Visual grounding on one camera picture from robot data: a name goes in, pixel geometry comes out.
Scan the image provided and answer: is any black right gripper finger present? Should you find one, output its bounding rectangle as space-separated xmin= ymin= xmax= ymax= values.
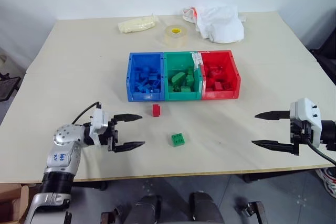
xmin=251 ymin=140 xmax=300 ymax=157
xmin=254 ymin=110 xmax=292 ymax=123

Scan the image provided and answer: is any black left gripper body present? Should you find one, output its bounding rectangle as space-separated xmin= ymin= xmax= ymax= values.
xmin=106 ymin=118 xmax=119 ymax=153

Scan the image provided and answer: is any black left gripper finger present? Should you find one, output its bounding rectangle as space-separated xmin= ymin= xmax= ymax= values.
xmin=112 ymin=141 xmax=146 ymax=154
xmin=113 ymin=113 xmax=143 ymax=127

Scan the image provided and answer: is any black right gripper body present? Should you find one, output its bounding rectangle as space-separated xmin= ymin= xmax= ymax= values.
xmin=289 ymin=118 xmax=312 ymax=146

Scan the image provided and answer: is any cream-coloured packet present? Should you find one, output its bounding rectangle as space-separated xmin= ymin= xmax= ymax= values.
xmin=117 ymin=14 xmax=160 ymax=35

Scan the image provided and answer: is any blue plastic bin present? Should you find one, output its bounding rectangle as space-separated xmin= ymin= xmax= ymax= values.
xmin=127 ymin=51 xmax=166 ymax=102

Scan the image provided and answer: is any black table foot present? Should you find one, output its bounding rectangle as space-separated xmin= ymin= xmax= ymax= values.
xmin=242 ymin=172 xmax=264 ymax=184
xmin=90 ymin=180 xmax=109 ymax=192

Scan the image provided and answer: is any green plastic bin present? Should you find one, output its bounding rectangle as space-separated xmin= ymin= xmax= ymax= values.
xmin=163 ymin=51 xmax=203 ymax=102

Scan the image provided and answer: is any green studded building block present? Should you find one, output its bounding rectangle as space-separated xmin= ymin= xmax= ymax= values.
xmin=171 ymin=132 xmax=186 ymax=147

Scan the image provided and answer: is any red plastic bin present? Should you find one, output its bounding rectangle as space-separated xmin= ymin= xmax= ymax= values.
xmin=197 ymin=49 xmax=242 ymax=101

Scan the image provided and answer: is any white sneaker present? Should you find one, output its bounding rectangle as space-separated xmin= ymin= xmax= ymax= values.
xmin=316 ymin=167 xmax=336 ymax=199

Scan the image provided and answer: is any rounded green block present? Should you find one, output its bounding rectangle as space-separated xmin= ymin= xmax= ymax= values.
xmin=171 ymin=71 xmax=188 ymax=85

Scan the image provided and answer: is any dark rounded shape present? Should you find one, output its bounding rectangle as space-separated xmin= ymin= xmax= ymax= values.
xmin=188 ymin=190 xmax=224 ymax=224
xmin=127 ymin=194 xmax=163 ymax=224

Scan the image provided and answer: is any clear tape roll yellow core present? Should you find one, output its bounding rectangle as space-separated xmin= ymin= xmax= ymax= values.
xmin=163 ymin=24 xmax=190 ymax=48

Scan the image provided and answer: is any crumpled white plastic bag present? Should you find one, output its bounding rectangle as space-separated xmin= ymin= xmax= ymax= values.
xmin=180 ymin=4 xmax=248 ymax=45

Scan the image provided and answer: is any black chair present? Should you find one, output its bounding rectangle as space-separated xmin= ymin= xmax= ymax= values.
xmin=0 ymin=72 xmax=22 ymax=102

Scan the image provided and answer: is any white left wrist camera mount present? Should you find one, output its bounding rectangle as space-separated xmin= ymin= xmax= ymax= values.
xmin=88 ymin=108 xmax=110 ymax=147

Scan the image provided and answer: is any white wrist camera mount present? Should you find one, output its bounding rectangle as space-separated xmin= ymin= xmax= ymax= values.
xmin=289 ymin=98 xmax=322 ymax=148
xmin=88 ymin=108 xmax=110 ymax=147

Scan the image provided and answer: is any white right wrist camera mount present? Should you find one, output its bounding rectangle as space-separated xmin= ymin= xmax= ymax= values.
xmin=289 ymin=98 xmax=322 ymax=148

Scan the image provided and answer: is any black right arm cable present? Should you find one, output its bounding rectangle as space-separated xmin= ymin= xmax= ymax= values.
xmin=305 ymin=138 xmax=336 ymax=167

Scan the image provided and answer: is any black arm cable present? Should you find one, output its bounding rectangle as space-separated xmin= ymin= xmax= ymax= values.
xmin=71 ymin=101 xmax=102 ymax=125
xmin=305 ymin=138 xmax=336 ymax=167

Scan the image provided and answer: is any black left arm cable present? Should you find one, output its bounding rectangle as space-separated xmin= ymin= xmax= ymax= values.
xmin=71 ymin=101 xmax=102 ymax=125

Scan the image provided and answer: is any brown black bracket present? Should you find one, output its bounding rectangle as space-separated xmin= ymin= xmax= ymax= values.
xmin=100 ymin=207 xmax=122 ymax=224
xmin=240 ymin=201 xmax=266 ymax=224

